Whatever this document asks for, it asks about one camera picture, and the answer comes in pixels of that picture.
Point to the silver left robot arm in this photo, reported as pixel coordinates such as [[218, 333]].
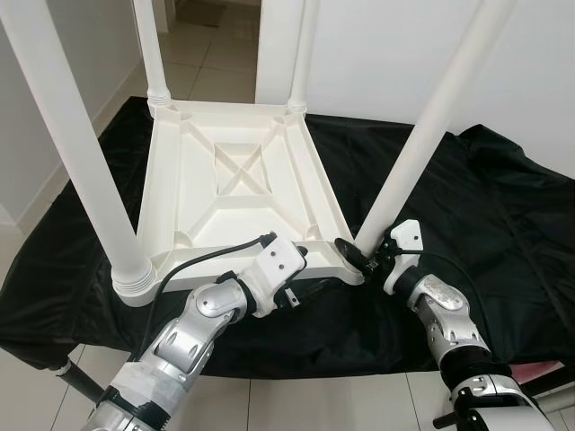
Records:
[[184, 337]]

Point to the black cloth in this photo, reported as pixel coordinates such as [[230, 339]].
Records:
[[503, 269]]

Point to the white door frame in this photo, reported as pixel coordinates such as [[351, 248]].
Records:
[[164, 13]]

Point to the white plastic table top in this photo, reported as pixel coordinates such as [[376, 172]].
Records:
[[180, 193]]

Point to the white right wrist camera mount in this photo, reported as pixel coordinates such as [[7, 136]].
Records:
[[406, 235]]

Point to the black pole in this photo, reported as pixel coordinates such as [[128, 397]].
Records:
[[555, 386]]

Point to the black stand leg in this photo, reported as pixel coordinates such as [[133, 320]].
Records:
[[83, 382]]

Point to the pink cushion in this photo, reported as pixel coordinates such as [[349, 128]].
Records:
[[544, 368]]

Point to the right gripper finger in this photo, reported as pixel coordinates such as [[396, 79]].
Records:
[[351, 252]]

